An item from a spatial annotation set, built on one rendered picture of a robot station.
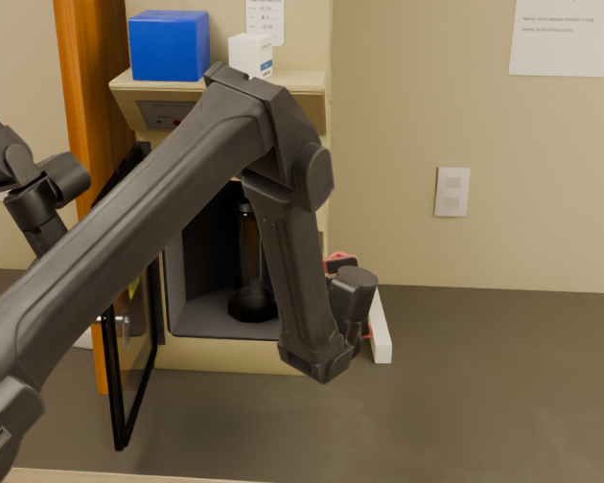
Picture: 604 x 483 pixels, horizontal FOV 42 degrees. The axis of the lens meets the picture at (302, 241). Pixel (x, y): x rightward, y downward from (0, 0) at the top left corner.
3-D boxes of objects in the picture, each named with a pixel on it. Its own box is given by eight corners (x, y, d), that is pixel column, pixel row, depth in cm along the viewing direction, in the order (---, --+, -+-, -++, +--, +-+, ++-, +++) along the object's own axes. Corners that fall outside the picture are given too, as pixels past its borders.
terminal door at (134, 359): (156, 350, 147) (140, 141, 131) (121, 457, 119) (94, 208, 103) (152, 350, 147) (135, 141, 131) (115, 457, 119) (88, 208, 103)
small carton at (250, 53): (242, 72, 124) (241, 33, 122) (272, 74, 123) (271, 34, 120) (229, 79, 120) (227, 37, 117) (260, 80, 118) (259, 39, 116)
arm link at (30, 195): (-10, 198, 112) (12, 193, 109) (27, 175, 117) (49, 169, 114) (17, 240, 115) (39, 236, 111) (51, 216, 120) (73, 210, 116)
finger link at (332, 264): (357, 236, 125) (356, 261, 117) (365, 276, 128) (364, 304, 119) (314, 243, 126) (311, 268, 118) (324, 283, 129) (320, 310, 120)
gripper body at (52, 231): (41, 267, 121) (15, 226, 118) (100, 241, 120) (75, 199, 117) (29, 286, 115) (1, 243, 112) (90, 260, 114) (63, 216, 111)
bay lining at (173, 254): (194, 276, 170) (185, 114, 156) (315, 281, 168) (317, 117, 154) (167, 333, 147) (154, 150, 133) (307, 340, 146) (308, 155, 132)
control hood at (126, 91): (133, 126, 132) (127, 66, 128) (328, 131, 130) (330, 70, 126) (112, 147, 121) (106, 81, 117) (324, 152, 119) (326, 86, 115)
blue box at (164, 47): (149, 67, 127) (145, 9, 123) (211, 69, 126) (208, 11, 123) (131, 80, 118) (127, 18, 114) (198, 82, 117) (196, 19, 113)
